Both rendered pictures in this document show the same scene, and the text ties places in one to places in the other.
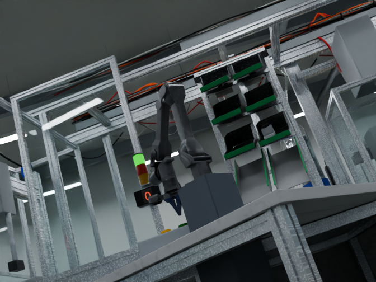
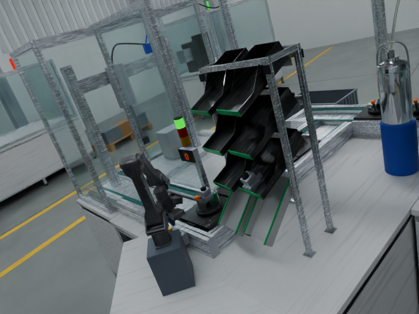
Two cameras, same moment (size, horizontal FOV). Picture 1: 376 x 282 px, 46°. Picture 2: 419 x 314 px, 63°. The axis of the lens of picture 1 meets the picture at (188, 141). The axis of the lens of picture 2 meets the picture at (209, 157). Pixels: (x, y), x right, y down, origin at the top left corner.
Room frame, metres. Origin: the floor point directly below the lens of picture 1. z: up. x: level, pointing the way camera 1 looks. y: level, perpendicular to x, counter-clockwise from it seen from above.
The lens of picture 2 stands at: (0.84, -1.08, 1.82)
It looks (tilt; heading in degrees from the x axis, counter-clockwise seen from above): 21 degrees down; 47
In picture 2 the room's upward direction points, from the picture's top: 17 degrees counter-clockwise
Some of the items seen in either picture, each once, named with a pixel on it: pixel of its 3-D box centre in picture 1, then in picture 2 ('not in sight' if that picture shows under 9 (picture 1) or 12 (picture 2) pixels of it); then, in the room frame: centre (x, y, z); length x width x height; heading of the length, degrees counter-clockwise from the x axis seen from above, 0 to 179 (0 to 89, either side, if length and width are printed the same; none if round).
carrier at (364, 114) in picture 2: not in sight; (378, 104); (3.11, -0.36, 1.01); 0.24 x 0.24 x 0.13; 83
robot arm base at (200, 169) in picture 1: (202, 173); (161, 236); (1.45, -0.01, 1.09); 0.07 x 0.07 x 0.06; 48
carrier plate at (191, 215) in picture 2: not in sight; (210, 210); (1.81, 0.07, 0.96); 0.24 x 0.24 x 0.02; 83
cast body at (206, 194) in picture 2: not in sight; (206, 192); (1.82, 0.07, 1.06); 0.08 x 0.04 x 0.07; 174
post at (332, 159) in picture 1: (315, 122); not in sight; (2.81, -0.85, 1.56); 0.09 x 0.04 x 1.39; 83
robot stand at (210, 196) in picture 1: (214, 209); (171, 261); (1.45, -0.01, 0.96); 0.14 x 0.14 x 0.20; 48
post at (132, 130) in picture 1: (137, 147); (179, 107); (1.98, 0.24, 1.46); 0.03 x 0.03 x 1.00; 83
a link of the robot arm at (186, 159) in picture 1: (195, 158); (155, 224); (1.45, -0.01, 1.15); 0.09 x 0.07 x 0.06; 128
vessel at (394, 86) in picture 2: (301, 153); (394, 82); (2.54, -0.62, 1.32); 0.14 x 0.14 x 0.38
